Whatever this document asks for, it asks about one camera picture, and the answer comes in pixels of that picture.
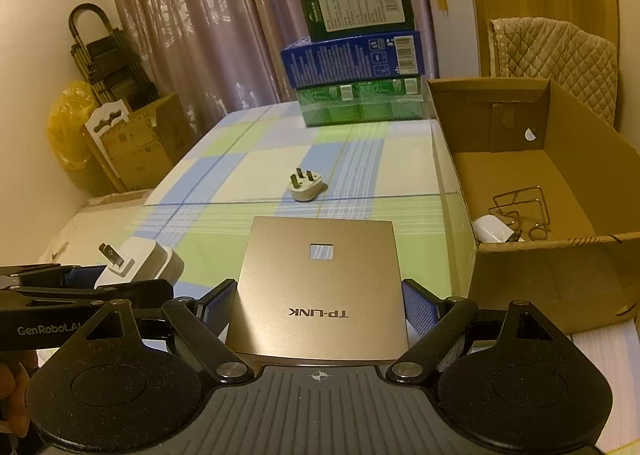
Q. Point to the white three-pin plug adapter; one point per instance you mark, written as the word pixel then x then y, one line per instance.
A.
pixel 307 191

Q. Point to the mauve curtain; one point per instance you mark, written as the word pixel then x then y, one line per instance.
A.
pixel 200 10

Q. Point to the light green carton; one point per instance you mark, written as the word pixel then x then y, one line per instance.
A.
pixel 350 105

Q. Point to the white two-prong charger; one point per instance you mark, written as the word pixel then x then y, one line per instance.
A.
pixel 152 260

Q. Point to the beige quilted cloth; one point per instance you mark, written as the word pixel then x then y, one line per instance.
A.
pixel 550 55

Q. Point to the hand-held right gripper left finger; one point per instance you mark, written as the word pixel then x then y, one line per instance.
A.
pixel 222 306

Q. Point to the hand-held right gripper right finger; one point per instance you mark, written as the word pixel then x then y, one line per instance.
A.
pixel 417 306

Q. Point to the large cardboard box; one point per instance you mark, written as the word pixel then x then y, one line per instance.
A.
pixel 550 280

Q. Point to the person's left hand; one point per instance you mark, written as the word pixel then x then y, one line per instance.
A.
pixel 15 385

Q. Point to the dark green carton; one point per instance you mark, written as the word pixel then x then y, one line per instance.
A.
pixel 350 5

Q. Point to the black folding ladder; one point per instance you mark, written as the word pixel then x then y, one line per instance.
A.
pixel 107 60

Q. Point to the gold router box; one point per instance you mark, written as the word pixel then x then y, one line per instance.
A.
pixel 320 285

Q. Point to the small brown cardboard box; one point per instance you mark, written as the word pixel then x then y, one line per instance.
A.
pixel 165 135

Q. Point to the yellow plastic bag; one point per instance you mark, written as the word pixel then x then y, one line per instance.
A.
pixel 67 135

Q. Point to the blue carton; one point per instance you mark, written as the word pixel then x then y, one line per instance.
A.
pixel 340 62

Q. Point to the white cutout cardboard panel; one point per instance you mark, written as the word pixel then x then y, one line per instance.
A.
pixel 107 113

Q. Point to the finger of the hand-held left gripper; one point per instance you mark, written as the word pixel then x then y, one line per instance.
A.
pixel 82 275
pixel 145 292

